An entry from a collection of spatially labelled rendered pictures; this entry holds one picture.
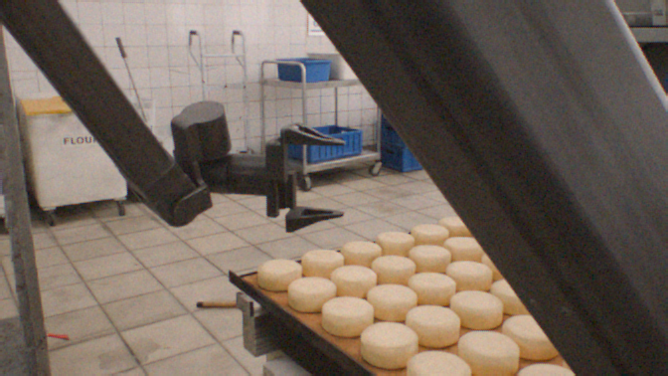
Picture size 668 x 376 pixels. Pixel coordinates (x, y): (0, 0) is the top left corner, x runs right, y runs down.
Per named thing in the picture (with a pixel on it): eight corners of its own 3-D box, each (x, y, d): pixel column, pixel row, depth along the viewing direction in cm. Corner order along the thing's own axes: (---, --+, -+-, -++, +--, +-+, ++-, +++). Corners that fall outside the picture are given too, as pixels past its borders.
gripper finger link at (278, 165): (348, 174, 83) (282, 171, 85) (349, 123, 82) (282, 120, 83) (340, 185, 77) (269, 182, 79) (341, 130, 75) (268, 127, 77)
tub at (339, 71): (336, 75, 510) (336, 51, 504) (374, 78, 478) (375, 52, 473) (304, 78, 486) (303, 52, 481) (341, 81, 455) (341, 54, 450)
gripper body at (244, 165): (291, 206, 86) (242, 203, 87) (290, 135, 83) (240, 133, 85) (279, 219, 80) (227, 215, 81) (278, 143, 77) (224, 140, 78)
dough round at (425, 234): (449, 239, 82) (449, 225, 82) (446, 252, 78) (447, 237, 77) (413, 236, 84) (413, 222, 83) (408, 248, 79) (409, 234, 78)
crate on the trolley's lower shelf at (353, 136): (331, 147, 519) (332, 124, 514) (363, 154, 492) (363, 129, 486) (280, 156, 483) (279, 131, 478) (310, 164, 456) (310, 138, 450)
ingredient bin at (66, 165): (42, 231, 363) (24, 102, 342) (30, 205, 415) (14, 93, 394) (134, 217, 390) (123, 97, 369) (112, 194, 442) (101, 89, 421)
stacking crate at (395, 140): (425, 135, 564) (426, 114, 559) (456, 142, 532) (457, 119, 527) (375, 142, 532) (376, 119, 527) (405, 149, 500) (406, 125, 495)
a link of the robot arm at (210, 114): (143, 199, 82) (178, 227, 77) (119, 126, 75) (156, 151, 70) (215, 161, 89) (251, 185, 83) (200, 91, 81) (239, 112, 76)
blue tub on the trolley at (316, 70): (304, 78, 481) (304, 57, 477) (335, 82, 450) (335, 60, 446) (272, 80, 464) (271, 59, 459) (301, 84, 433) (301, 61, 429)
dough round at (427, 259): (411, 258, 76) (411, 243, 75) (451, 262, 74) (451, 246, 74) (406, 273, 71) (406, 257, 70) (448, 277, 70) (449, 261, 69)
